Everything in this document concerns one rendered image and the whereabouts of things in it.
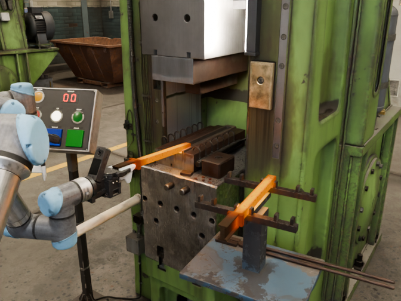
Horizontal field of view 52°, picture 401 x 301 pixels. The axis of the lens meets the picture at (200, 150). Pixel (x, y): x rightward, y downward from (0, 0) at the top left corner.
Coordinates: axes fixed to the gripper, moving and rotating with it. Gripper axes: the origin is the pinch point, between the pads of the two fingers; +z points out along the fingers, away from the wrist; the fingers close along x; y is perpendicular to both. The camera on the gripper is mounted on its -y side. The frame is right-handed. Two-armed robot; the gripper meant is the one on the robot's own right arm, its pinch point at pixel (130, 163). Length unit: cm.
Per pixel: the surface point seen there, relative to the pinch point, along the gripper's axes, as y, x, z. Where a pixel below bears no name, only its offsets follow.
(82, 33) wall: -13, -752, 612
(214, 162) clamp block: 4.0, 16.8, 28.2
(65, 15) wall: -53, -755, 568
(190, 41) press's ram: -40.6, 7.1, 26.1
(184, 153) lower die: 2.8, 3.1, 27.4
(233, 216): 1.7, 48.1, -11.1
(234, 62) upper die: -31, 8, 57
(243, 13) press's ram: -51, 13, 54
